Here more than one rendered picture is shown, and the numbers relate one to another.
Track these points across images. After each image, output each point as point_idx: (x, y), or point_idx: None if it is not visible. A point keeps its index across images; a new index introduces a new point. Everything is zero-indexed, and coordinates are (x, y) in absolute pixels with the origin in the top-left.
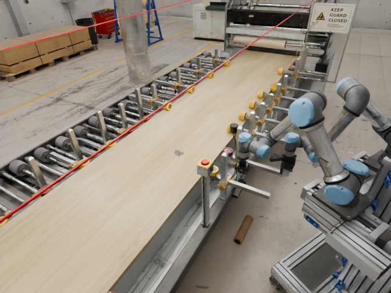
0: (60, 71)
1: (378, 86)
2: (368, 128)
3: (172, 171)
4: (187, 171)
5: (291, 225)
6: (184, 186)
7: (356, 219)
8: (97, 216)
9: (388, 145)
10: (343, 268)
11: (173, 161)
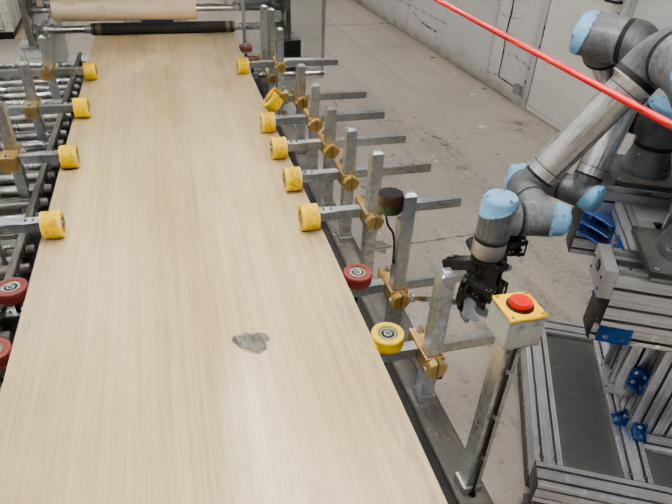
0: None
1: (344, 78)
2: (393, 151)
3: (303, 401)
4: (340, 376)
5: (451, 384)
6: (386, 421)
7: None
8: None
9: (645, 134)
10: (643, 397)
11: (268, 373)
